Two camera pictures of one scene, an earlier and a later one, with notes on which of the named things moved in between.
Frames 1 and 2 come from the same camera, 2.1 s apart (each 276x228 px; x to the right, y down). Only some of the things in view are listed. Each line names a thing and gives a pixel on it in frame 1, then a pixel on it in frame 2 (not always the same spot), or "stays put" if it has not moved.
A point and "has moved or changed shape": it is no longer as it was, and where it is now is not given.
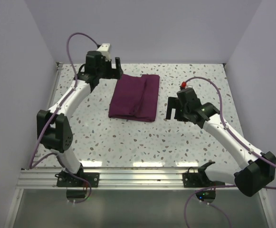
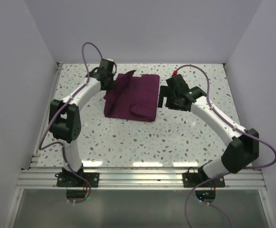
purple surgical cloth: (135, 97) has moved or changed shape
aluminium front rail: (143, 178) stays put
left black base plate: (67, 180) stays put
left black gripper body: (105, 71) → (110, 84)
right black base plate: (196, 180) stays put
